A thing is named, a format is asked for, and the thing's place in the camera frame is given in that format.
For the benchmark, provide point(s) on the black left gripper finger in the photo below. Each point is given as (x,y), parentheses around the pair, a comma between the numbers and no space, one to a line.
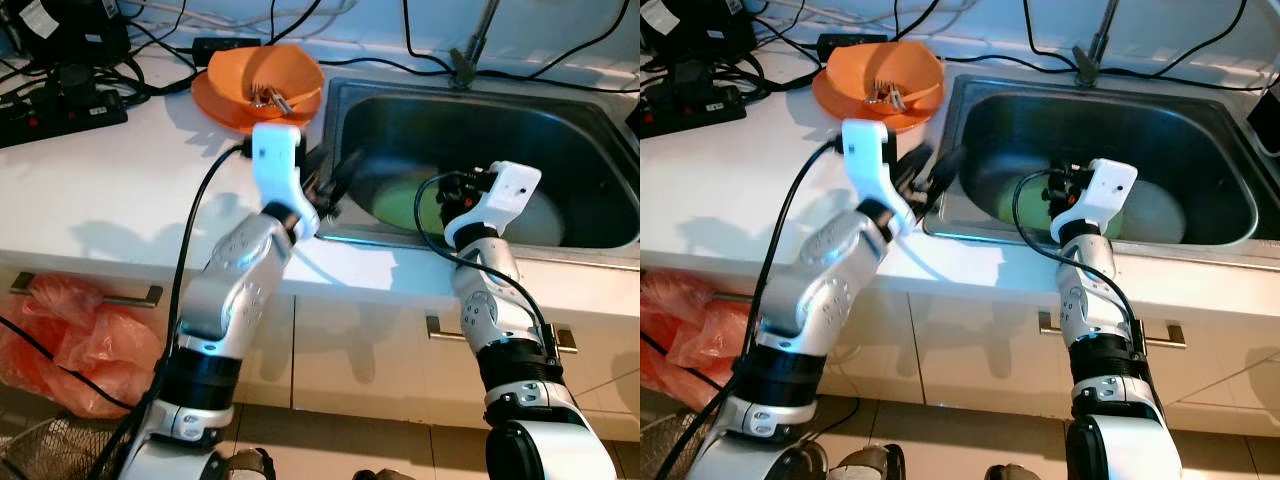
(910,158)
(350,170)
(948,167)
(316,160)

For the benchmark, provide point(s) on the green plate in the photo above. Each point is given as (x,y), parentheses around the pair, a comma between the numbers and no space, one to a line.
(1015,205)
(395,205)

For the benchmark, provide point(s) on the white ceramic bowl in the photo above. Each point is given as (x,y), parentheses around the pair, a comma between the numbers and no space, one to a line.
(548,220)
(1155,215)

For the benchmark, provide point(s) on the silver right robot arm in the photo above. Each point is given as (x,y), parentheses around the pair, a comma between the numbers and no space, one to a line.
(1090,310)
(490,310)

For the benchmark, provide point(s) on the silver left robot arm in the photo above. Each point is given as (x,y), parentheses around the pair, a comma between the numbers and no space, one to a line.
(230,290)
(830,290)

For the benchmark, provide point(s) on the stainless steel sink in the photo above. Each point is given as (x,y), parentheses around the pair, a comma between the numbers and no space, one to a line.
(1010,130)
(400,130)

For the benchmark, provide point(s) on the orange bowl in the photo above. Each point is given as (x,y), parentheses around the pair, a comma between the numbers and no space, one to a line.
(240,70)
(860,68)

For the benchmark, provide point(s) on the small black power adapter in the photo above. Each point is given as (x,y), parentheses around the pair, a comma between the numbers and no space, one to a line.
(850,42)
(225,45)

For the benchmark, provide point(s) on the grey metal sink tap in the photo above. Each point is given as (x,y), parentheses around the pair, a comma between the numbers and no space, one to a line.
(465,65)
(1088,62)

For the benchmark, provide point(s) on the white sink counter cabinet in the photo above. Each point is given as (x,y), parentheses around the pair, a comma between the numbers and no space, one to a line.
(360,350)
(980,350)

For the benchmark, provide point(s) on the black power strip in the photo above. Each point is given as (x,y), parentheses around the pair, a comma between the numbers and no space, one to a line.
(690,112)
(60,115)

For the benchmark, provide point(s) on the black power adapter box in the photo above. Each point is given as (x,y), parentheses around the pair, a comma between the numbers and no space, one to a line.
(70,40)
(700,35)

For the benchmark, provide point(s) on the red plastic bag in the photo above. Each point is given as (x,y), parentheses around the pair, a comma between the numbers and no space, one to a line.
(690,340)
(90,350)

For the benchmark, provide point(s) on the grey robot left foot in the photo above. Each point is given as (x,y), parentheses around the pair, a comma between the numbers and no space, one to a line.
(866,463)
(250,465)

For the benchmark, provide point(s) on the grey robot foot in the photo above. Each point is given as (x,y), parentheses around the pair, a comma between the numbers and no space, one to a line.
(866,463)
(250,465)
(382,474)
(1012,472)

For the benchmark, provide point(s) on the grey robot right foot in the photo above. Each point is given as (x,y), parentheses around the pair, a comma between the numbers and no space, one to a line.
(382,474)
(1012,472)

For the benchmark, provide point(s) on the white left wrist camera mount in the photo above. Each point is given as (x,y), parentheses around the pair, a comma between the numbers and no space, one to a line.
(865,155)
(275,160)

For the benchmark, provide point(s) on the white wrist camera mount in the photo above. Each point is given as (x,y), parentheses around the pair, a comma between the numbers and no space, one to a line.
(275,160)
(865,155)
(1105,190)
(505,195)

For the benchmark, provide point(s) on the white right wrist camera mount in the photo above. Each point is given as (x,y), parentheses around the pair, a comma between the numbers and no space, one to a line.
(505,195)
(1105,190)

